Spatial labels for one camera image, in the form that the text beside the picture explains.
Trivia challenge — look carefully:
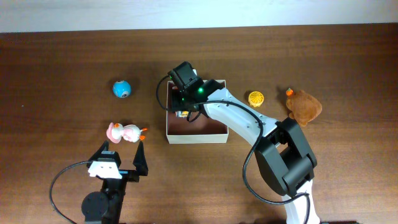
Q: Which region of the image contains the white pink duck toy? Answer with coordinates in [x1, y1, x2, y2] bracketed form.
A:
[106, 123, 148, 144]

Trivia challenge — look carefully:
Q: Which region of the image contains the grey orange toy car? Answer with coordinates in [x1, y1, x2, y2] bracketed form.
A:
[175, 111, 190, 118]

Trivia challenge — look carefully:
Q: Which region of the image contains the blue ball toy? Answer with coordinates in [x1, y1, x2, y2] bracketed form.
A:
[113, 80, 131, 98]

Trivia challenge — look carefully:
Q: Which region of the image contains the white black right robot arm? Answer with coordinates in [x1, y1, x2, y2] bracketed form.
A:
[166, 62, 321, 223]

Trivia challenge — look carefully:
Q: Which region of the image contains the brown plush bear toy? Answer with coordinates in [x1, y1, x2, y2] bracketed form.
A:
[285, 88, 322, 127]

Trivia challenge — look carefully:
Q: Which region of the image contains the yellow round fan toy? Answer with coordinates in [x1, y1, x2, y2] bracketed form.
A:
[248, 91, 264, 107]

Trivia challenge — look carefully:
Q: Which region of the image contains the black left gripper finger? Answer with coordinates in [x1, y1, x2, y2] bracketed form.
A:
[133, 141, 149, 176]
[88, 140, 109, 161]

